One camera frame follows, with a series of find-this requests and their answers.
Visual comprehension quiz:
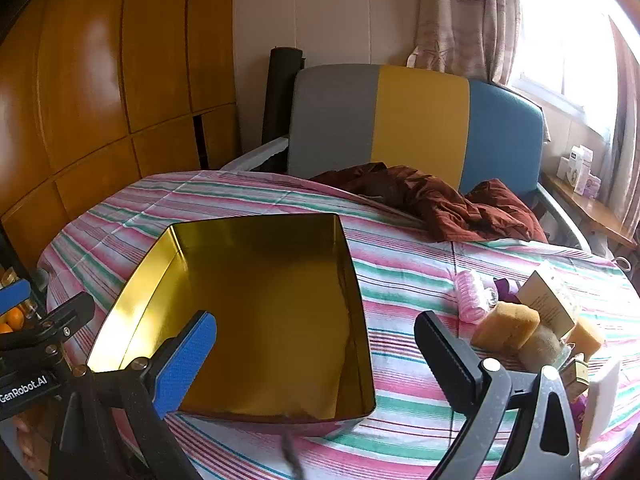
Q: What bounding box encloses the black rolled mat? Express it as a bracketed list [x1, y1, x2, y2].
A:
[261, 47, 305, 173]

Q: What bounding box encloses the grey bed rail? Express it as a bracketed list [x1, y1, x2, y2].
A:
[532, 182, 593, 251]
[220, 135, 291, 173]

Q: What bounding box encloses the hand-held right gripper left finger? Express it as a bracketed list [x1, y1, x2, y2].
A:
[50, 310, 218, 480]

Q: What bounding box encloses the beige towel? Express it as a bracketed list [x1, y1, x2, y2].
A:
[517, 327, 568, 373]

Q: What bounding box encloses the white box with round print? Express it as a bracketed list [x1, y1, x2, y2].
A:
[556, 157, 581, 184]

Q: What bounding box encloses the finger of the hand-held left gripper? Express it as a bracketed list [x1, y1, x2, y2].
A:
[0, 292, 96, 363]
[0, 280, 32, 318]

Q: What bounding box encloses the grey yellow blue headboard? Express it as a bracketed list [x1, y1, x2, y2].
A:
[287, 64, 546, 196]

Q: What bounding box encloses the cream cardboard box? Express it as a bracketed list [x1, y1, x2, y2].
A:
[515, 262, 581, 336]

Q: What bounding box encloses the white foam block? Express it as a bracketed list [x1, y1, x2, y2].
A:
[579, 360, 622, 453]

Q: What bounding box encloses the maroon quilted jacket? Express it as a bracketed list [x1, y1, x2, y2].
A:
[310, 162, 548, 243]

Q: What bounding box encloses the wooden wardrobe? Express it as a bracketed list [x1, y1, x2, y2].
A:
[0, 0, 241, 271]

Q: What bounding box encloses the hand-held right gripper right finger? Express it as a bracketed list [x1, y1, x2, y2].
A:
[414, 310, 583, 480]

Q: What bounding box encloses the window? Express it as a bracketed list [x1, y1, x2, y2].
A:
[510, 0, 640, 126]

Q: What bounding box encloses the pink curtain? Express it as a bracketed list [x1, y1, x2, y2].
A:
[607, 15, 640, 261]

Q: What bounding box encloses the wooden side table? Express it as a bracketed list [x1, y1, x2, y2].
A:
[542, 172, 638, 251]

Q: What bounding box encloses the yellow sponge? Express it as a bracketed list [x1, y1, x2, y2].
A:
[565, 317, 606, 361]
[470, 301, 541, 356]

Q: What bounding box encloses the green and beige box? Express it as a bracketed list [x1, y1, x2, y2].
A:
[560, 355, 593, 401]

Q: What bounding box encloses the small purple pouch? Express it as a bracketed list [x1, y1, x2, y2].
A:
[570, 395, 588, 433]

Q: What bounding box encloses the lilac box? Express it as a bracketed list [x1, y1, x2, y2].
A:
[575, 175, 603, 197]

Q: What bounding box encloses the gold metal tin box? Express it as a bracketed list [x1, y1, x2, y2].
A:
[86, 212, 377, 423]

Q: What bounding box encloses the patterned beige curtain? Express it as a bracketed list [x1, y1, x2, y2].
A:
[407, 0, 523, 83]

